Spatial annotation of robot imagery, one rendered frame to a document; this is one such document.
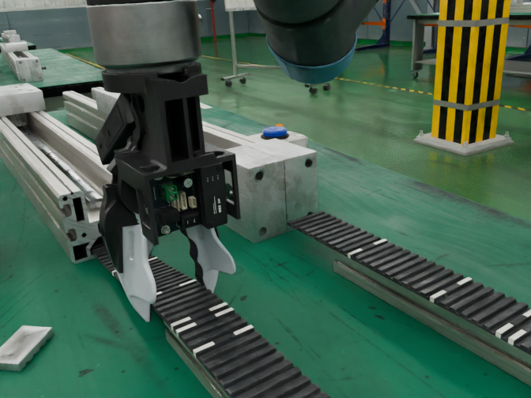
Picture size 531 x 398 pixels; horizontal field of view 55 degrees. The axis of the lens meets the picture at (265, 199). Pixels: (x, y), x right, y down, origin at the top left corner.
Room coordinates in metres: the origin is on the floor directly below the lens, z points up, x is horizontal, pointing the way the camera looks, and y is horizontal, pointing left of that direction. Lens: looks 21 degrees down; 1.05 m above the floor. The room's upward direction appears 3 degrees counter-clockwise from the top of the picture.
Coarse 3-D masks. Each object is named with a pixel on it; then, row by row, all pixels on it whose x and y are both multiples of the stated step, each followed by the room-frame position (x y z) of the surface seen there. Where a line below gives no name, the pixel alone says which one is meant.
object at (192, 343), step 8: (224, 320) 0.34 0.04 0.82; (232, 320) 0.34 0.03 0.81; (240, 320) 0.34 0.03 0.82; (208, 328) 0.33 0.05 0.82; (216, 328) 0.33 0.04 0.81; (224, 328) 0.33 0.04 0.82; (232, 328) 0.33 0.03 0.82; (240, 328) 0.33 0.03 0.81; (184, 336) 0.32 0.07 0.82; (192, 336) 0.32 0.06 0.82; (200, 336) 0.33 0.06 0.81; (208, 336) 0.32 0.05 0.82; (216, 336) 0.32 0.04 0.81; (192, 344) 0.31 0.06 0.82; (200, 344) 0.32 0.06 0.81
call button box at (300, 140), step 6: (288, 132) 0.84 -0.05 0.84; (258, 138) 0.81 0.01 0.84; (264, 138) 0.81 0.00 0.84; (270, 138) 0.80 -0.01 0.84; (282, 138) 0.80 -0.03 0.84; (288, 138) 0.80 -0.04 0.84; (294, 138) 0.80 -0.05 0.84; (300, 138) 0.80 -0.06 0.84; (306, 138) 0.81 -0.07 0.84; (294, 144) 0.79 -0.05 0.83; (300, 144) 0.80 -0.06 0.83; (306, 144) 0.81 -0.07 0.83
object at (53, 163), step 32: (0, 128) 0.90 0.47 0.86; (32, 128) 1.05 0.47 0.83; (64, 128) 0.87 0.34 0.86; (32, 160) 0.67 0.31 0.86; (64, 160) 0.80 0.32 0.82; (96, 160) 0.65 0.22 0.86; (32, 192) 0.69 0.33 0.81; (64, 192) 0.53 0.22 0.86; (96, 192) 0.61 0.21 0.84; (64, 224) 0.52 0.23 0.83; (96, 224) 0.54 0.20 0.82
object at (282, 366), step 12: (264, 360) 0.29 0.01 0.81; (276, 360) 0.29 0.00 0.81; (288, 360) 0.29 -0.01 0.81; (240, 372) 0.28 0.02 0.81; (252, 372) 0.28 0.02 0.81; (264, 372) 0.28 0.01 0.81; (276, 372) 0.28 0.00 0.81; (228, 384) 0.27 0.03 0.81; (240, 384) 0.27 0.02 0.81; (252, 384) 0.27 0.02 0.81
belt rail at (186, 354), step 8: (168, 328) 0.36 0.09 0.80; (168, 336) 0.36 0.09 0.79; (176, 336) 0.35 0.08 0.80; (176, 344) 0.35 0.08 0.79; (184, 344) 0.33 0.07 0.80; (184, 352) 0.34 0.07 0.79; (184, 360) 0.34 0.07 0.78; (192, 360) 0.33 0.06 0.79; (192, 368) 0.32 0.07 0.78; (200, 368) 0.32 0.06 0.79; (200, 376) 0.31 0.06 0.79; (208, 376) 0.31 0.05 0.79; (208, 384) 0.30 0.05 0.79; (216, 384) 0.29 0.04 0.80; (216, 392) 0.29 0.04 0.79; (224, 392) 0.28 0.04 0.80
